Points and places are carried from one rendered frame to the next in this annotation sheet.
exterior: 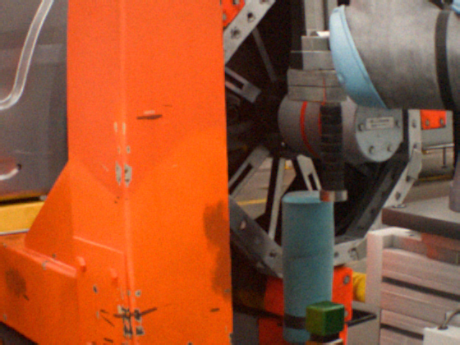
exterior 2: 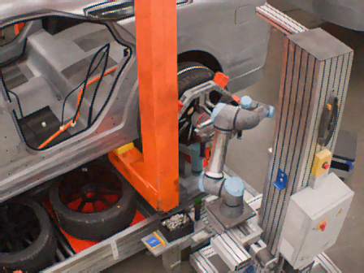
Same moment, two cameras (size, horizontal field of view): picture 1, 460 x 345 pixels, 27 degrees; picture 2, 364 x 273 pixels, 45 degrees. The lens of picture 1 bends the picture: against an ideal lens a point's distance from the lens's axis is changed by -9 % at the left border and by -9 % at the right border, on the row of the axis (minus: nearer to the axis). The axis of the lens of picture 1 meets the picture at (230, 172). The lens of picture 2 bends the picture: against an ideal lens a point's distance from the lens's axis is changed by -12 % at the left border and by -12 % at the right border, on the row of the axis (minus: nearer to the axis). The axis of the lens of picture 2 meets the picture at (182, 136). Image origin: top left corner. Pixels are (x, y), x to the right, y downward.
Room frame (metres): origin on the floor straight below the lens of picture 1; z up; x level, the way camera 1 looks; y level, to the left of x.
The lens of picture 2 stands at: (-0.89, 0.00, 3.02)
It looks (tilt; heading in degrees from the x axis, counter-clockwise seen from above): 40 degrees down; 0
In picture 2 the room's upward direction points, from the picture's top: straight up
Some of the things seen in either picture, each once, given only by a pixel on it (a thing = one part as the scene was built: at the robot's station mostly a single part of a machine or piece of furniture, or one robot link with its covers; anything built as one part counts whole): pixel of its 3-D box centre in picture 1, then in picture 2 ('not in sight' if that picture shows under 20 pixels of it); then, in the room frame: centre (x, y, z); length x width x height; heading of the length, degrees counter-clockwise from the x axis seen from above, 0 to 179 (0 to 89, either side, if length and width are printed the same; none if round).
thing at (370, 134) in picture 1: (340, 121); (206, 123); (1.81, -0.20, 0.85); 0.21 x 0.14 x 0.14; 36
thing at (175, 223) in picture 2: not in sight; (176, 225); (1.17, 0.02, 0.51); 0.20 x 0.14 x 0.13; 118
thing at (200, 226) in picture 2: not in sight; (174, 234); (1.16, 0.04, 0.44); 0.43 x 0.17 x 0.03; 126
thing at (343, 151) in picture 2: not in sight; (337, 155); (2.18, -1.47, 0.17); 0.43 x 0.36 x 0.34; 159
